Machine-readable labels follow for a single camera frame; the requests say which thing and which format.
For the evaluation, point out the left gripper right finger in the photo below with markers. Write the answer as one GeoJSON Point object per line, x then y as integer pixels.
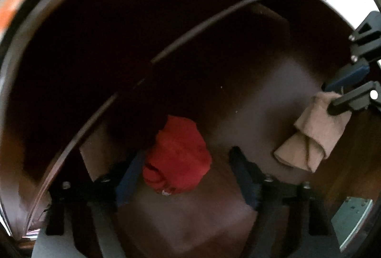
{"type": "Point", "coordinates": [290, 218]}

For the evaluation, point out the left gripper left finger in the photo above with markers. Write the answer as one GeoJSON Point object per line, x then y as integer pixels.
{"type": "Point", "coordinates": [82, 220]}

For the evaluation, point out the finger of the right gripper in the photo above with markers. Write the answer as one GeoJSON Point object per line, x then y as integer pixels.
{"type": "Point", "coordinates": [358, 99]}
{"type": "Point", "coordinates": [347, 76]}

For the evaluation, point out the tan beige garment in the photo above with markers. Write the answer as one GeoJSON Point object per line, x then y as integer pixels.
{"type": "Point", "coordinates": [317, 133]}

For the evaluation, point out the small red garment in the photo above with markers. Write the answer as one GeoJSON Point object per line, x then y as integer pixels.
{"type": "Point", "coordinates": [179, 158]}

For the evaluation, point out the silver drawer lock plate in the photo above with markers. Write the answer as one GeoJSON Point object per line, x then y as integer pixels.
{"type": "Point", "coordinates": [349, 218]}

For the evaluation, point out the open wooden drawer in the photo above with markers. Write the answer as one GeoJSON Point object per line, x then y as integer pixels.
{"type": "Point", "coordinates": [244, 82]}

